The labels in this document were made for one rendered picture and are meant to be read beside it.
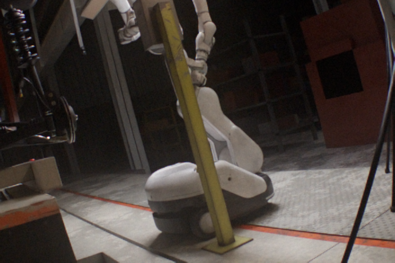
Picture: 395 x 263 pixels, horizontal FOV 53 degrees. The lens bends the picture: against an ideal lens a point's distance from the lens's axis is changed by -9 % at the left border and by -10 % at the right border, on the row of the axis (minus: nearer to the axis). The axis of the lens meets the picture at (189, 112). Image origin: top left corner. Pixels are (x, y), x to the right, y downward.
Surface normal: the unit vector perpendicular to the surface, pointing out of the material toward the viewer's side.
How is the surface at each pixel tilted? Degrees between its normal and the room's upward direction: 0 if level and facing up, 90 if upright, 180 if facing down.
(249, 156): 90
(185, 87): 90
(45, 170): 90
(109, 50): 90
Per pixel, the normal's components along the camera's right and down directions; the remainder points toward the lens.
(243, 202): 0.45, -0.13
